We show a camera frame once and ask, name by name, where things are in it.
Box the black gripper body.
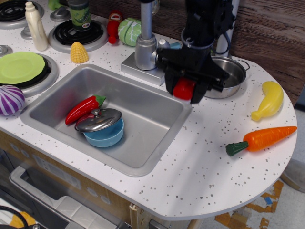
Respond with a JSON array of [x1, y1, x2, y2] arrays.
[[156, 45, 229, 92]]

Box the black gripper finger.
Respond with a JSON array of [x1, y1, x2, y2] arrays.
[[190, 80, 211, 104], [164, 70, 182, 95]]

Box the red and white toy sushi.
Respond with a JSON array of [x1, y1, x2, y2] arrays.
[[173, 77, 196, 101]]

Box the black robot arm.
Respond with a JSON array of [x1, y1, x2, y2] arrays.
[[156, 0, 235, 104]]

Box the small steel pan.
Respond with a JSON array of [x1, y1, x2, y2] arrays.
[[204, 56, 250, 99]]

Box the grey toy faucet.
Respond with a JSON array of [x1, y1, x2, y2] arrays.
[[121, 0, 182, 85]]

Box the grey metal pole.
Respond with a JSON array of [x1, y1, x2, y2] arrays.
[[215, 0, 240, 57]]

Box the grey sink basin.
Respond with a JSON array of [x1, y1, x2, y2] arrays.
[[20, 64, 192, 177]]

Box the green toy cabbage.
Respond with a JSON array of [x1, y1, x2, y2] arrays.
[[118, 18, 142, 47]]

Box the yellow toy banana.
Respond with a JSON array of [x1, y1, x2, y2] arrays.
[[251, 81, 284, 121]]

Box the orange toy carrot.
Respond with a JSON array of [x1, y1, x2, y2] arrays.
[[225, 126, 297, 156]]

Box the steel pot lid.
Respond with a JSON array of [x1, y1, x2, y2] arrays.
[[74, 108, 122, 133]]

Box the red toy ketchup bottle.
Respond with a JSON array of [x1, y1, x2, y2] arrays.
[[107, 10, 123, 44]]

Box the blue toy pot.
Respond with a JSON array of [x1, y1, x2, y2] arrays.
[[83, 118, 124, 148]]

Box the red toy chili pepper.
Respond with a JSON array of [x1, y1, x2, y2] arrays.
[[65, 94, 106, 125]]

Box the yellow toy corn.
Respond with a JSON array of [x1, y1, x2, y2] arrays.
[[70, 42, 89, 63]]

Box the green toy can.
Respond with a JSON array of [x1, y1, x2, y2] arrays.
[[67, 0, 92, 32]]

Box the black stove burner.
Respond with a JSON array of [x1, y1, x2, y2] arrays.
[[48, 20, 108, 53], [1, 53, 59, 97], [0, 0, 45, 30]]

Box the black stove burner front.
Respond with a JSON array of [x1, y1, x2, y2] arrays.
[[1, 53, 59, 97]]

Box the grey stove knob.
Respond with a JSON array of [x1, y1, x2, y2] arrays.
[[0, 45, 13, 58], [20, 26, 32, 40], [50, 6, 71, 22]]

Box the cream toy bottle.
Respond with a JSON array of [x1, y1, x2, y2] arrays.
[[25, 1, 48, 51]]

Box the grey stove knob left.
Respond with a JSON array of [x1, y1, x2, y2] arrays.
[[20, 26, 32, 40]]

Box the green toy plate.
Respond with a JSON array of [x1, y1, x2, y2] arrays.
[[0, 52, 47, 85]]

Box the purple striped toy onion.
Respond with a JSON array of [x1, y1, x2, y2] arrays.
[[0, 85, 25, 116]]

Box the grey stove knob front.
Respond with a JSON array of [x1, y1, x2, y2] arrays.
[[0, 45, 13, 58]]

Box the black stove burner far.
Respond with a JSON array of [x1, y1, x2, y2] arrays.
[[0, 0, 45, 30]]

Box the yellow toy on floor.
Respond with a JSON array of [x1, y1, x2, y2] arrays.
[[9, 211, 36, 229]]

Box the grey oven door handle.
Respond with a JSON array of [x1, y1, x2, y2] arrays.
[[10, 166, 118, 229]]

